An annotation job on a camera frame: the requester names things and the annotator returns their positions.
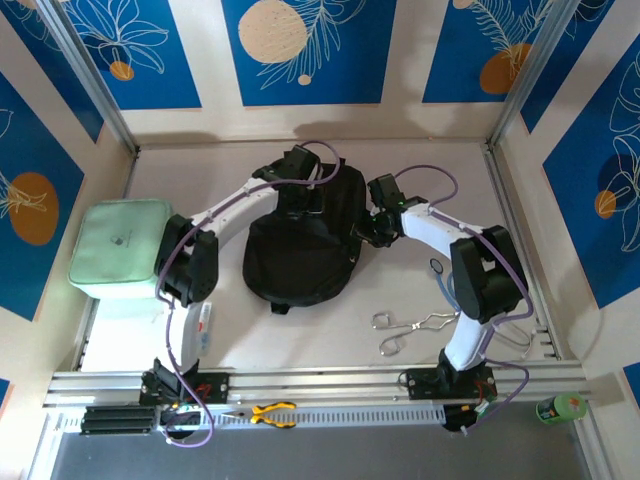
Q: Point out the black backpack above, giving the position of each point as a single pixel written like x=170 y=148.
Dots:
x=300 y=270

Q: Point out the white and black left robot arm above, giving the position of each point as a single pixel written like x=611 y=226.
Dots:
x=192 y=265

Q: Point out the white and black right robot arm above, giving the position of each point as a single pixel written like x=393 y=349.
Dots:
x=487 y=280

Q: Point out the mint green zip case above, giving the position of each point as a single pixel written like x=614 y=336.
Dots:
x=117 y=245

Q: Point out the blue stethoscope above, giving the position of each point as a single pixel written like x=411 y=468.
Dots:
x=438 y=266

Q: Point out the metal tongs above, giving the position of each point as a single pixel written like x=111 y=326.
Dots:
x=407 y=330

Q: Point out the white tube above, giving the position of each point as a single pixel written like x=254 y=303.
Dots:
x=206 y=330

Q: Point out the grey metal plate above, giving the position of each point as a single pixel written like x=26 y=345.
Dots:
x=325 y=455

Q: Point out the black ribbed block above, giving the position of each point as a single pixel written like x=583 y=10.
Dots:
x=117 y=420

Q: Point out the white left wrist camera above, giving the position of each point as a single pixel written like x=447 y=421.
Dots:
x=315 y=176

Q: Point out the aluminium frame post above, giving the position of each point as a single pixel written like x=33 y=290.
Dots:
x=527 y=75
x=91 y=75

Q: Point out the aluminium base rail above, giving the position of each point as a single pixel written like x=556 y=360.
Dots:
x=325 y=382

